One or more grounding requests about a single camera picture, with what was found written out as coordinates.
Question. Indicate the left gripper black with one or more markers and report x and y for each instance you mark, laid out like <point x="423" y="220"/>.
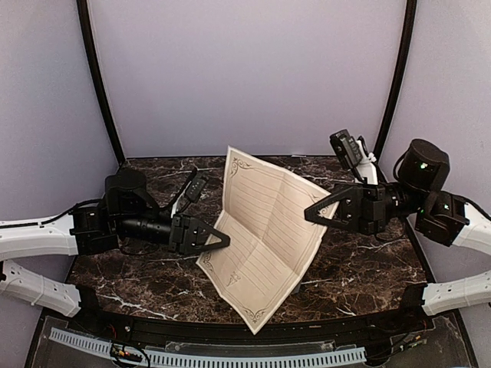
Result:
<point x="184" y="240"/>

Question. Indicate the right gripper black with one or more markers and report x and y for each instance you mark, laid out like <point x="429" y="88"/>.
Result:
<point x="358" y="206"/>

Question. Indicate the beige lined letter sheet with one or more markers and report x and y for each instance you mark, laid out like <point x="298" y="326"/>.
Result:
<point x="271" y="244"/>

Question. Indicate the grey envelope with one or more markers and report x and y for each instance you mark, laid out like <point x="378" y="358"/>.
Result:
<point x="296" y="289"/>

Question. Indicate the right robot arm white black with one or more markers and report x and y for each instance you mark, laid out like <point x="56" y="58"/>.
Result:
<point x="442" y="217"/>

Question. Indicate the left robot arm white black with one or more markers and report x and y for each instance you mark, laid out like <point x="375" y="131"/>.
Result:
<point x="92" y="227"/>

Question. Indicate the small electronics board with leds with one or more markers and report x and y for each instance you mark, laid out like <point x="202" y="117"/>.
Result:
<point x="120" y="353"/>

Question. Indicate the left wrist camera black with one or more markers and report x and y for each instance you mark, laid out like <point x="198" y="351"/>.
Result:
<point x="190" y="192"/>

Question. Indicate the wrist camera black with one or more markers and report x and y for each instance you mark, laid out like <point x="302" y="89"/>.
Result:
<point x="354" y="156"/>
<point x="190" y="192"/>

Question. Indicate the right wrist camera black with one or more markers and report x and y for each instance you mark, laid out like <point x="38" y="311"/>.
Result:
<point x="354" y="156"/>

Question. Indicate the black front table rail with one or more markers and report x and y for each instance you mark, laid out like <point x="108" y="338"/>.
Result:
<point x="371" y="329"/>

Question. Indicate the white slotted cable duct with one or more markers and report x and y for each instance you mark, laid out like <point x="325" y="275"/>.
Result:
<point x="179" y="354"/>

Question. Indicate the black right frame post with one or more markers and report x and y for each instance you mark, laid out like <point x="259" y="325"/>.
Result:
<point x="398" y="77"/>

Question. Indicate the black frame post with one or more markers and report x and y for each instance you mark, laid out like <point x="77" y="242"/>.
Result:
<point x="97" y="80"/>
<point x="398" y="77"/>

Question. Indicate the black left frame post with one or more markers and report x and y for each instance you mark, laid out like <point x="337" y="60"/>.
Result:
<point x="97" y="80"/>

